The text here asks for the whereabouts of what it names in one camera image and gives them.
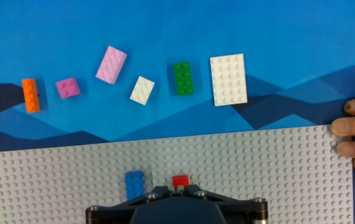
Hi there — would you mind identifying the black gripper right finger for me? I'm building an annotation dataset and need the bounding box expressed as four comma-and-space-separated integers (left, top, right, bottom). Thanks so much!
183, 183, 270, 224

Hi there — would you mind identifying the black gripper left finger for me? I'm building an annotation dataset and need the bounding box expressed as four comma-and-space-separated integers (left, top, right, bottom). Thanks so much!
85, 185, 173, 224

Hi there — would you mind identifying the blue Lego brick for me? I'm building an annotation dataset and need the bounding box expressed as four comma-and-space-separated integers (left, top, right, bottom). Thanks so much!
124, 170, 145, 202

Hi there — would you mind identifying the grey Lego baseplate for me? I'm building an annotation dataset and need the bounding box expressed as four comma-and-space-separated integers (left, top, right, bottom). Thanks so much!
0, 124, 354, 224

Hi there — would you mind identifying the red Lego brick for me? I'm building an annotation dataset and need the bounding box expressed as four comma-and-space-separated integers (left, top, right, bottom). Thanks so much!
172, 174, 190, 187

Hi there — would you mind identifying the large white Lego plate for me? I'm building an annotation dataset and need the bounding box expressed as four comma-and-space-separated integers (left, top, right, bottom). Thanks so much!
210, 53, 249, 107

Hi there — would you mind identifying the small white Lego brick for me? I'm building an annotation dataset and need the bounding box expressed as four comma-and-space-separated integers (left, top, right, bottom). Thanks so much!
129, 75, 155, 106

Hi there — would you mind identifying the small magenta Lego brick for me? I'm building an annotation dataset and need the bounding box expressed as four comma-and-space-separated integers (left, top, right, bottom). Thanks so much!
55, 77, 81, 100

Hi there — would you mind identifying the orange Lego brick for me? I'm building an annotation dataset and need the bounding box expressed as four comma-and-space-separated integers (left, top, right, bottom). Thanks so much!
21, 78, 41, 113

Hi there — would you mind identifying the green Lego brick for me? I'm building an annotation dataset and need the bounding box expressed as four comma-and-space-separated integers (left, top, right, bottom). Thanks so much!
173, 61, 195, 96

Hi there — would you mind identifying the light pink Lego brick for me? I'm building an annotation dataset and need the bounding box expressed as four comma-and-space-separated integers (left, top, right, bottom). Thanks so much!
95, 45, 128, 85

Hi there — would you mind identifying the blue mountain print tablecloth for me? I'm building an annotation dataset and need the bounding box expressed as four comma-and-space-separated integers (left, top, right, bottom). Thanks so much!
0, 0, 355, 224

